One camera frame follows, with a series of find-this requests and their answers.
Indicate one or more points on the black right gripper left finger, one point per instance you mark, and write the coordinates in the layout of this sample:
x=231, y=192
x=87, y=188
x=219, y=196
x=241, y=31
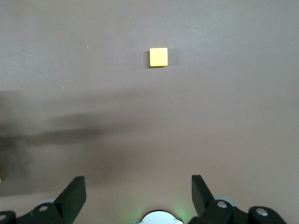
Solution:
x=70, y=198

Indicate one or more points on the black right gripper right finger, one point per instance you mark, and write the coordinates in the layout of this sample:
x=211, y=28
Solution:
x=201, y=198

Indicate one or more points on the yellow cube block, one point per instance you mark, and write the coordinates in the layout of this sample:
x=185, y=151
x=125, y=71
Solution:
x=158, y=57

